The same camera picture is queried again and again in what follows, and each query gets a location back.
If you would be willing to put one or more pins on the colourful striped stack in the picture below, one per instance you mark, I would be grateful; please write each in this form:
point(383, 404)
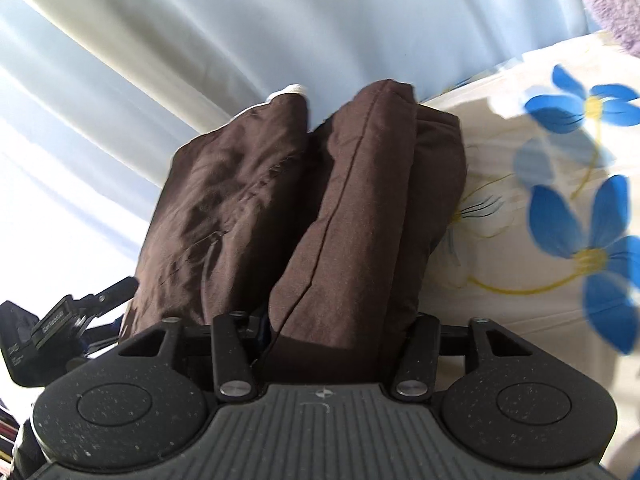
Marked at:
point(9, 430)

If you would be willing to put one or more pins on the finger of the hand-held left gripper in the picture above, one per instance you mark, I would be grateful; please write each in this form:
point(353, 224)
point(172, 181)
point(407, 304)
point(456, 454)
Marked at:
point(112, 290)

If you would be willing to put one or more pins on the white floral bedsheet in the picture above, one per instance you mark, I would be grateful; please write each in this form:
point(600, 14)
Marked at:
point(530, 200)

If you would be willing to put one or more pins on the pale glossy padded headboard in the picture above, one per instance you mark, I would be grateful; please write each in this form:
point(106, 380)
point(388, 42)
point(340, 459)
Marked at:
point(210, 30)

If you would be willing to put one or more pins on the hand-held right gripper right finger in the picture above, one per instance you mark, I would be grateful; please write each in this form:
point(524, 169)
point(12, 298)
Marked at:
point(417, 347)

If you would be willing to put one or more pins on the purple fluffy plush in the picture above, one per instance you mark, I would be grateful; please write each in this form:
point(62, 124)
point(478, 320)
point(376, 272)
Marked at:
point(612, 0)

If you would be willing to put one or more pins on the dark brown pants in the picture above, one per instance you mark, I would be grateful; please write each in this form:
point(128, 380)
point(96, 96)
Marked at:
point(320, 210)

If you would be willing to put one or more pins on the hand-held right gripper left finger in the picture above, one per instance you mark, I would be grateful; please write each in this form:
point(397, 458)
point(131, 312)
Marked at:
point(230, 345)

